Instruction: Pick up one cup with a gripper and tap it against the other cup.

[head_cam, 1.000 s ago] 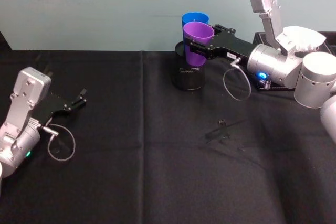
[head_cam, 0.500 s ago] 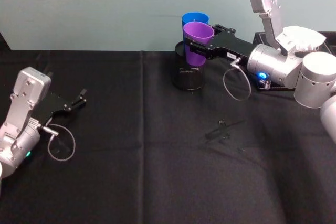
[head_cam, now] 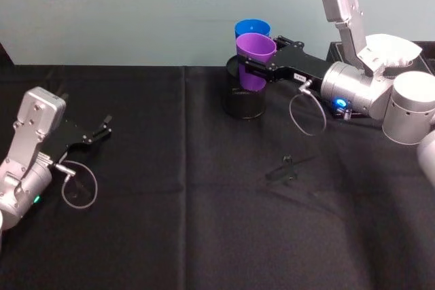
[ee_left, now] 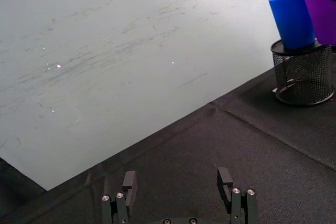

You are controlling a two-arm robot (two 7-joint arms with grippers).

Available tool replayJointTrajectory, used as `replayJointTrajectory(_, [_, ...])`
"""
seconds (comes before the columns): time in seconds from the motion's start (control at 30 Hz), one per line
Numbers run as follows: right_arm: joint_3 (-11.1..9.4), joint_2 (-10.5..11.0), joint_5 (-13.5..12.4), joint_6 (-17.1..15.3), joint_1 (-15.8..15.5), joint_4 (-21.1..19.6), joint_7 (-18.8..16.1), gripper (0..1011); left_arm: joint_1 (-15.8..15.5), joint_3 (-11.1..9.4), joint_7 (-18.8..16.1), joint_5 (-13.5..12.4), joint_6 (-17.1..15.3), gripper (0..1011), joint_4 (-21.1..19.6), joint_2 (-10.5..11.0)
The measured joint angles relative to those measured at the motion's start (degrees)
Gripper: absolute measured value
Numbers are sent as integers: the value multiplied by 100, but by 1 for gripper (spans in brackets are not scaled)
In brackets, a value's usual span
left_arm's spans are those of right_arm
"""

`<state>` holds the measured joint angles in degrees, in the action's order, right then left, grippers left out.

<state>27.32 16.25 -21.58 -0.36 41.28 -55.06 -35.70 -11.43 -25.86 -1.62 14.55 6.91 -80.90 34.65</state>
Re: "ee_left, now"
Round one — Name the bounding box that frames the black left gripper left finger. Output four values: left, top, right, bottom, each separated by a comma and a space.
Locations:
101, 170, 138, 224

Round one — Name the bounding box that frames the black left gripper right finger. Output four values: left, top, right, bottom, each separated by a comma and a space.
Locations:
217, 167, 258, 224

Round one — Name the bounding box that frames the black table cloth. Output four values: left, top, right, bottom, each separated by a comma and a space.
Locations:
0, 65, 336, 224

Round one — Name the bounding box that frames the black mesh pen holder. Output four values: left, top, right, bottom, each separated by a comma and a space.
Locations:
270, 38, 334, 107

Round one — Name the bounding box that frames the blue plastic cup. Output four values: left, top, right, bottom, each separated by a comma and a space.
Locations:
268, 0, 317, 51

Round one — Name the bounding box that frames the purple plastic cup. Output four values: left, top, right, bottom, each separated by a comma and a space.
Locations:
300, 0, 336, 46

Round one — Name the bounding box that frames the pale wall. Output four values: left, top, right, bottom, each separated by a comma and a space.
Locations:
0, 0, 336, 191

